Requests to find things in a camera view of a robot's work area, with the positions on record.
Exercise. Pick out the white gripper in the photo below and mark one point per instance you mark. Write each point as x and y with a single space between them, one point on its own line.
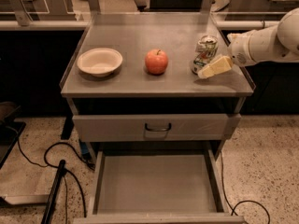
239 50

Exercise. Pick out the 7up can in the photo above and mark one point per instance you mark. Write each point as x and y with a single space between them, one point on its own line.
205 51

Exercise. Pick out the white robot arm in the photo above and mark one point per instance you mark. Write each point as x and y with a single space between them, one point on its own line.
279 43

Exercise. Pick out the closed top drawer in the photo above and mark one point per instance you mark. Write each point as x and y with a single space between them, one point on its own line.
122 128

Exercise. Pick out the grey drawer cabinet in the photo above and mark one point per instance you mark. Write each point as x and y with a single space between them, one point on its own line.
132 90

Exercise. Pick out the open middle drawer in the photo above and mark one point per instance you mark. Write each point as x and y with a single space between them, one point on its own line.
157 188

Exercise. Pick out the red apple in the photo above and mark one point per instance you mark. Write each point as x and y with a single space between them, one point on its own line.
156 61

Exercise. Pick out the white paper bowl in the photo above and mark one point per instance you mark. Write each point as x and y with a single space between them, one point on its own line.
99 62

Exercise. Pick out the black equipment base left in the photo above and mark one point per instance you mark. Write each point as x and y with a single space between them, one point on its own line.
10 129

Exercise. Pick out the black bar on floor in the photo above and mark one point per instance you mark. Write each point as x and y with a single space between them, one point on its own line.
50 206

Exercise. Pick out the black drawer handle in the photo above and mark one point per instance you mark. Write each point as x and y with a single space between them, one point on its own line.
167 128

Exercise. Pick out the white horizontal rail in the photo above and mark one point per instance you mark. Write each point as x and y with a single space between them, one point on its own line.
81 25

